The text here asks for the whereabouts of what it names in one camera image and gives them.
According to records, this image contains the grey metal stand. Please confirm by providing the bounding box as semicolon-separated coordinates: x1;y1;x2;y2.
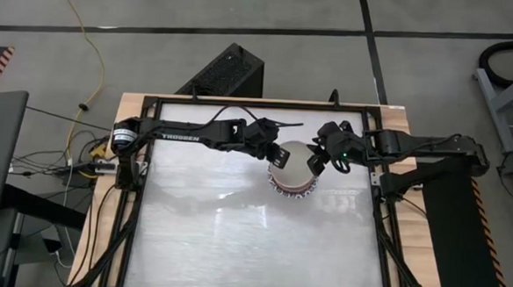
469;60;513;154

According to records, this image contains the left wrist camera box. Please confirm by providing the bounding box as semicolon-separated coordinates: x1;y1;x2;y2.
271;143;293;170

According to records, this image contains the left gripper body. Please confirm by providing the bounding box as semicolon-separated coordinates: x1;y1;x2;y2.
240;115;284;162

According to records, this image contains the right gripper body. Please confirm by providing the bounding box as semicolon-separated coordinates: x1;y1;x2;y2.
310;118;368;168

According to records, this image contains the black hose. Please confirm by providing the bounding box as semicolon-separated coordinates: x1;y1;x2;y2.
477;38;513;90

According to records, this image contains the black cable bundle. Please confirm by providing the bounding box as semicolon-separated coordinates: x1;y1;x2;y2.
370;202;442;287
70;182;143;287

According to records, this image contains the black desk stand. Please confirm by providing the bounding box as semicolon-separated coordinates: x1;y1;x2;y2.
0;182;90;287

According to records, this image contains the black metal table frame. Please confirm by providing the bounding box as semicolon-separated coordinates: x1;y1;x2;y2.
98;91;422;287

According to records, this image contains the yellow cable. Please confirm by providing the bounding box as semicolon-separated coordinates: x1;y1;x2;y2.
39;0;111;156

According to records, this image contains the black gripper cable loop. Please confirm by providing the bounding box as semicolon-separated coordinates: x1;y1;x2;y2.
264;118;305;130

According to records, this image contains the black perforated tower case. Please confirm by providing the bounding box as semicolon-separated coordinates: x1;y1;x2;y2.
175;39;266;100

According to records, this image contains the cream bowl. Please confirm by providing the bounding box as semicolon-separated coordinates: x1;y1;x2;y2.
266;139;322;192

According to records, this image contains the large hazard-striped black mat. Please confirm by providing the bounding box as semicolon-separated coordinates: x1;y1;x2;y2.
409;161;513;287

